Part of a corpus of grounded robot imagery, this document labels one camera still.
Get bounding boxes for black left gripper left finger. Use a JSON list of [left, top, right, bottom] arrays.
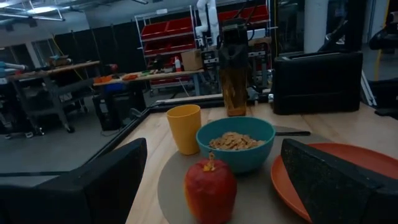
[[0, 138, 148, 224]]

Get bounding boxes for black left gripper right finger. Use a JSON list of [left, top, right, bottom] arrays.
[[280, 138, 398, 224]]

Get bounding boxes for orange plate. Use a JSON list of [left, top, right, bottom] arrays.
[[270, 142, 398, 223]]

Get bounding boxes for teal bowl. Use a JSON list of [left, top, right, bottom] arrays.
[[195, 116, 277, 174]]

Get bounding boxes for yellow plastic cup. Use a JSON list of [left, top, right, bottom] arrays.
[[166, 104, 202, 156]]

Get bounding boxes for red bell pepper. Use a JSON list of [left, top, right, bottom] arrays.
[[183, 152, 238, 224]]

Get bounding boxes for round grey placemat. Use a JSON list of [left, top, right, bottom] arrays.
[[157, 125, 333, 224]]

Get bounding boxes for black cabinet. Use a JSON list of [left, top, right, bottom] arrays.
[[93, 90, 147, 131]]

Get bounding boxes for black toaster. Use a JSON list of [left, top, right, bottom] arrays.
[[271, 51, 364, 116]]

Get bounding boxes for brown cereal flakes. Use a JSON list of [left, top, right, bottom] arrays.
[[208, 131, 265, 151]]

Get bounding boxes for wooden top rolling table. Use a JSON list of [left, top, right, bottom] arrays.
[[6, 60, 101, 138]]

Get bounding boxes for wooden top workbench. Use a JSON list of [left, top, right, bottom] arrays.
[[93, 68, 205, 97]]

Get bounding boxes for amber ribbed glass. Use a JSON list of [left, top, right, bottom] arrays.
[[219, 67, 249, 118]]

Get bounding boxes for cardboard box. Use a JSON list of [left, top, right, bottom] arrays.
[[180, 49, 203, 72]]

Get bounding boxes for white pillar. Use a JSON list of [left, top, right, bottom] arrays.
[[303, 0, 329, 54]]

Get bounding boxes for metal shelf with red bins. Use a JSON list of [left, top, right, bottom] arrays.
[[135, 4, 271, 91]]

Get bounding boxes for ceiling light fixture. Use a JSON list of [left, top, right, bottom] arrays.
[[26, 6, 58, 15]]

